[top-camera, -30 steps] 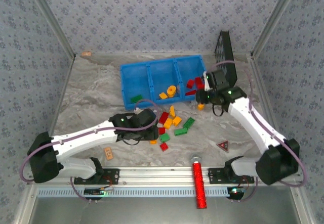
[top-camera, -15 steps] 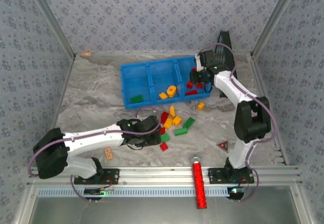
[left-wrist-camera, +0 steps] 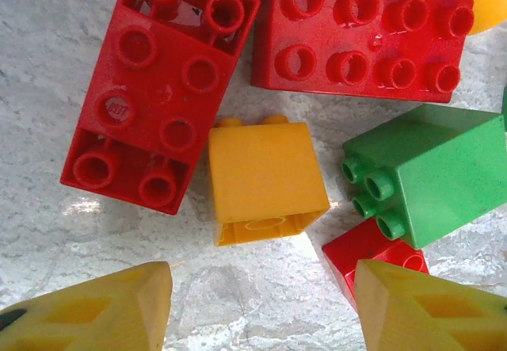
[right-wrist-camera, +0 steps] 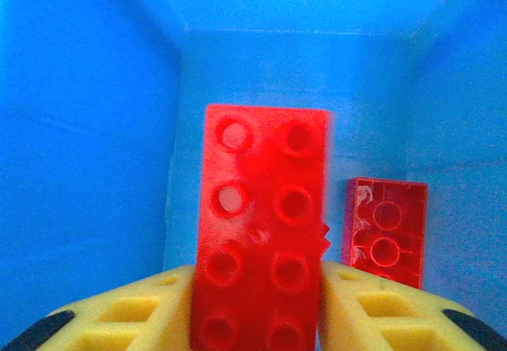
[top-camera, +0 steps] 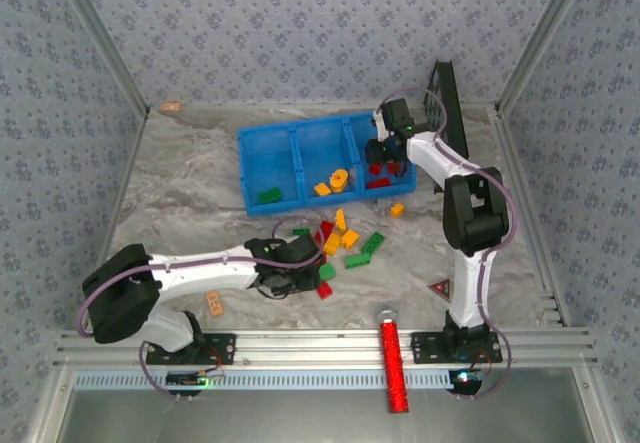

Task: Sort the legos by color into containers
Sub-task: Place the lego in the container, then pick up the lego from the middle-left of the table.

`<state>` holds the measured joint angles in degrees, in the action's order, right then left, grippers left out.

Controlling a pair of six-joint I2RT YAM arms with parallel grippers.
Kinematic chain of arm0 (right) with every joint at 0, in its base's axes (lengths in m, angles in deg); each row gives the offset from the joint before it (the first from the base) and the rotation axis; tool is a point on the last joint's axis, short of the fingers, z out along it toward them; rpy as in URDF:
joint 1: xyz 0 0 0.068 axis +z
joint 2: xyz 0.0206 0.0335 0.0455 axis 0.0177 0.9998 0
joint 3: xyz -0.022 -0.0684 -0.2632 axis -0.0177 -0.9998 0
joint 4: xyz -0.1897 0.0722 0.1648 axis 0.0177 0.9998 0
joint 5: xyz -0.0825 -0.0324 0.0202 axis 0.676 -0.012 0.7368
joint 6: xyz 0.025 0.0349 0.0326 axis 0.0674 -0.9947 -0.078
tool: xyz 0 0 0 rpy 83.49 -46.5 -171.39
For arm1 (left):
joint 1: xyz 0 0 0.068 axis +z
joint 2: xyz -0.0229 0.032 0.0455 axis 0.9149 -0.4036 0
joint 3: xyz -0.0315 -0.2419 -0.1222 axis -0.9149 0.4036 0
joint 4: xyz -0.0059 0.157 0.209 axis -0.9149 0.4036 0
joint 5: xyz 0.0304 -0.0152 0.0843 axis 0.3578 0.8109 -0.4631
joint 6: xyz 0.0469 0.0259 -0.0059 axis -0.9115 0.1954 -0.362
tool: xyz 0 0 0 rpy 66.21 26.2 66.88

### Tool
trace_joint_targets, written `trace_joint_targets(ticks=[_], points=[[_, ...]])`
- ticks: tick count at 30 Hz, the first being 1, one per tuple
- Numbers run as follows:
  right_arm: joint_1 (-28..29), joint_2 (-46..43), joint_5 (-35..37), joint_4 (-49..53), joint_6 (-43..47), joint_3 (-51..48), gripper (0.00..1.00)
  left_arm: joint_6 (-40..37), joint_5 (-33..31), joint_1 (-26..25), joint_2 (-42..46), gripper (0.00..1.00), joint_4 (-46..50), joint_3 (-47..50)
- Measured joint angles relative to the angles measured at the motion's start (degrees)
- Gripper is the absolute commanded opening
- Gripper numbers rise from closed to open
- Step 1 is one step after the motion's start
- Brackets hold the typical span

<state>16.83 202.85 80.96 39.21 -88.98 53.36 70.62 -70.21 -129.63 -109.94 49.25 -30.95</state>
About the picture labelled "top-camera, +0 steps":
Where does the yellow round lego piece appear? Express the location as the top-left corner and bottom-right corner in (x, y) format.
(328, 167), (350, 194)

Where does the blue three-compartment plastic bin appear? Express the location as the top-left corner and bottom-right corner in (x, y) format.
(236, 111), (419, 217)

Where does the black checkered board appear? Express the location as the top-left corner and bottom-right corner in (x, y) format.
(423, 59), (471, 197)

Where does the red glitter tube silver cap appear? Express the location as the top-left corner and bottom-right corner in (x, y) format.
(377, 306), (410, 414)

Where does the black red triangle sign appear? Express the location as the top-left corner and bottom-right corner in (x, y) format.
(427, 277), (454, 303)

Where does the left small circuit board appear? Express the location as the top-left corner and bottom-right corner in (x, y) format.
(165, 370), (226, 389)

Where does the small circuit board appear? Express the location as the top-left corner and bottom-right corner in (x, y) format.
(447, 368), (484, 397)
(165, 370), (226, 389)

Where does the right small circuit board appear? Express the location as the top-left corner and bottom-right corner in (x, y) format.
(447, 368), (484, 397)

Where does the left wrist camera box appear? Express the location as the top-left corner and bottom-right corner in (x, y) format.
(282, 236), (321, 267)

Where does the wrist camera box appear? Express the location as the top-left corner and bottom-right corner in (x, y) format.
(374, 96), (420, 139)
(282, 236), (321, 267)

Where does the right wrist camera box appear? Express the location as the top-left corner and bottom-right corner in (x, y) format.
(374, 96), (420, 139)

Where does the long aluminium base rail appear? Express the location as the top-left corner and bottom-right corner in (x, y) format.
(52, 327), (599, 369)

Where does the slotted white cable duct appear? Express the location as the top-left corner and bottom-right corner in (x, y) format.
(74, 368), (459, 392)

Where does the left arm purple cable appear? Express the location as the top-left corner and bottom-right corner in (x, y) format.
(75, 215), (326, 403)

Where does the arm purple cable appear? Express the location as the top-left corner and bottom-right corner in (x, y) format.
(377, 86), (519, 402)
(75, 215), (326, 403)

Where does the left black mount plate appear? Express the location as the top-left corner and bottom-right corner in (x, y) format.
(145, 332), (237, 367)

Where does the black mount plate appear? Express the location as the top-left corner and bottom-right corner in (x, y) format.
(410, 331), (504, 366)
(145, 332), (237, 367)

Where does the right aluminium side rail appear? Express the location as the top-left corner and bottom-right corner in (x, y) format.
(487, 105), (574, 327)

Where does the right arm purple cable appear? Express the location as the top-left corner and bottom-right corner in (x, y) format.
(377, 86), (519, 402)

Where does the right black mount plate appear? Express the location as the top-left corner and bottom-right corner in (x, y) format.
(410, 331), (504, 366)

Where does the right aluminium corner post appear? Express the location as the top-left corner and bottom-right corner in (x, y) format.
(494, 0), (599, 114)

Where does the aluminium corner post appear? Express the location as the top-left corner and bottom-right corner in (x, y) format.
(494, 0), (599, 114)
(49, 0), (151, 114)

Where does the left lower frame strut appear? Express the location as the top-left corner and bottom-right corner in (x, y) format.
(27, 367), (76, 443)

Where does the frame strut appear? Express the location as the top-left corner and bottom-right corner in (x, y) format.
(572, 367), (619, 443)
(27, 367), (76, 443)

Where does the left aluminium corner post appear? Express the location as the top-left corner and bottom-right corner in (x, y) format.
(49, 0), (151, 114)

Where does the right lower frame strut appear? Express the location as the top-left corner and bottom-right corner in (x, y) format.
(572, 367), (619, 443)

